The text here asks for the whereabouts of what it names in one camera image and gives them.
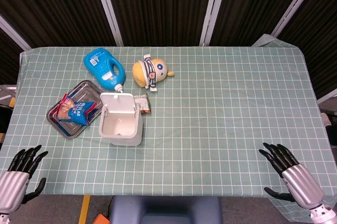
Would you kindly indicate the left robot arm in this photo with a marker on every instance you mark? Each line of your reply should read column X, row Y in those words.
column 3, row 217

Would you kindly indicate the blue snack bag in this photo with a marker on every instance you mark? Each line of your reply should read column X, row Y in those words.
column 79, row 112

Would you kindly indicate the green checkered tablecloth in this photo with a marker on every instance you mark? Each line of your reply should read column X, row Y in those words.
column 184, row 121

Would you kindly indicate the stainless steel tray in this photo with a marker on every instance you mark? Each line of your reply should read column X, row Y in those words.
column 75, row 108

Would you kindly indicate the blue detergent bottle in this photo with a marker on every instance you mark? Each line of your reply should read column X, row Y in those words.
column 105, row 69

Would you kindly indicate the yellow plush toy striped shirt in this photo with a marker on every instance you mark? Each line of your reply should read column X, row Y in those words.
column 148, row 72

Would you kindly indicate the silver brown snack packet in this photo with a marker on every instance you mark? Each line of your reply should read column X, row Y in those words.
column 142, row 104

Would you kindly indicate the red orange snack bag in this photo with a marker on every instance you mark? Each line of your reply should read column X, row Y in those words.
column 64, row 106

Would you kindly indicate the orange box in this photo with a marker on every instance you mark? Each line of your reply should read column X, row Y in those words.
column 101, row 219

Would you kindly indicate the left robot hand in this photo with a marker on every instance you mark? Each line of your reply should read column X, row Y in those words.
column 13, row 185

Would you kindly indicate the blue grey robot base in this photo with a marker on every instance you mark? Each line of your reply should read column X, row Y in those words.
column 166, row 209

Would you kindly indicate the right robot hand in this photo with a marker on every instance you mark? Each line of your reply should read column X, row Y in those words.
column 301, row 181

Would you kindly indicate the white plastic bin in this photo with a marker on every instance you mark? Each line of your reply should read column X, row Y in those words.
column 122, row 118

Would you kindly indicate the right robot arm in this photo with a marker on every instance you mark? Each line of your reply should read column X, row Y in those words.
column 323, row 214

